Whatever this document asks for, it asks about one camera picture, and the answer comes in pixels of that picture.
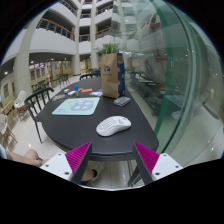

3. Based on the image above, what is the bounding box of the person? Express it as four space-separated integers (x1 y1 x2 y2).
0 143 105 184

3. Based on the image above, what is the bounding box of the group of dark chairs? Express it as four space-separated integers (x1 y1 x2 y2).
30 72 72 93

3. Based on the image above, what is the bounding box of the white and blue plastic packet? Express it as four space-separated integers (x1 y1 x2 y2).
88 90 103 98

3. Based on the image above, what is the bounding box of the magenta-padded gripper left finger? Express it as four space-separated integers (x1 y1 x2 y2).
39 141 93 185

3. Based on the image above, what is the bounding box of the grey zip pouch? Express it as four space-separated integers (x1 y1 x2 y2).
113 96 132 108

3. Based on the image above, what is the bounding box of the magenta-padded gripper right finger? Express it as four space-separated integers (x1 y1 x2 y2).
133 142 184 185

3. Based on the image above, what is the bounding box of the green potted plant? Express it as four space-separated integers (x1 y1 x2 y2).
94 43 120 56

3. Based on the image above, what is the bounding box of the clear plastic snack bag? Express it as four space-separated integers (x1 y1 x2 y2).
51 93 67 102

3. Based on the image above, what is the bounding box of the brown paper bag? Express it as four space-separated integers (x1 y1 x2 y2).
99 52 126 100

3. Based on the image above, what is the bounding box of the white lattice chair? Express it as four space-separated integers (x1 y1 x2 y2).
13 89 28 113

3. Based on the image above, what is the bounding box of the light teal printed mouse pad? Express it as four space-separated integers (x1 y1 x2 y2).
51 96 101 117

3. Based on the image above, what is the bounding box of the black spindle-back chair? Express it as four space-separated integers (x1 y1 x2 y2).
24 87 55 144
79 72 102 81

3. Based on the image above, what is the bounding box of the white perforated computer mouse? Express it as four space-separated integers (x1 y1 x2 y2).
95 115 132 138

